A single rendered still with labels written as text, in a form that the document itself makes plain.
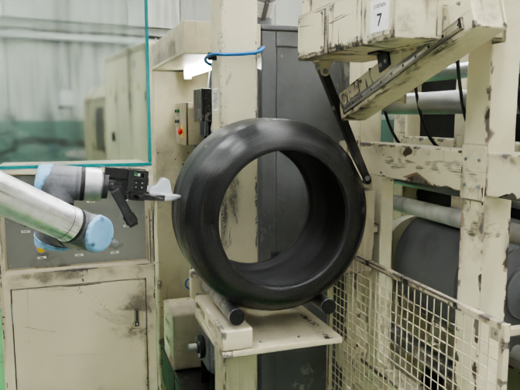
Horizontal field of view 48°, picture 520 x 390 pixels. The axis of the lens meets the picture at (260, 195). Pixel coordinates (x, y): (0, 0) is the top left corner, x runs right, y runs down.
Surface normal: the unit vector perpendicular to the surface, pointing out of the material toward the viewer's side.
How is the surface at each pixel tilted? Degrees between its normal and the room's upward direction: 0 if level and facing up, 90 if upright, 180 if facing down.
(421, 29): 90
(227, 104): 90
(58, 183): 83
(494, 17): 72
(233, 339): 90
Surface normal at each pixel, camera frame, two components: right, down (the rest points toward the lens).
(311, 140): 0.37, -0.05
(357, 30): -0.95, 0.04
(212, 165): -0.35, -0.32
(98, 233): 0.87, 0.09
